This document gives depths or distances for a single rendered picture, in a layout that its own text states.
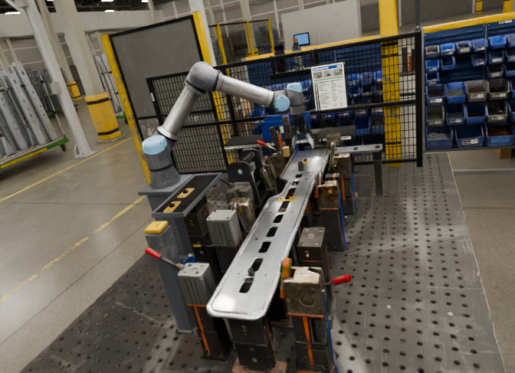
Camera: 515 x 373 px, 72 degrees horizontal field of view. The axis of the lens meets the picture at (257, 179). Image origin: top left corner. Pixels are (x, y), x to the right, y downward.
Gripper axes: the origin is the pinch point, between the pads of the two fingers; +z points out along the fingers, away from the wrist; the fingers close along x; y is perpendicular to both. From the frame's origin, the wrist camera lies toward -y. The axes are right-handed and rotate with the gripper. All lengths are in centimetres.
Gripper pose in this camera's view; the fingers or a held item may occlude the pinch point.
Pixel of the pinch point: (303, 147)
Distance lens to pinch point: 200.1
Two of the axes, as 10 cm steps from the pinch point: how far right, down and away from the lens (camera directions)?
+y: -2.9, 4.2, -8.6
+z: 1.8, 9.1, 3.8
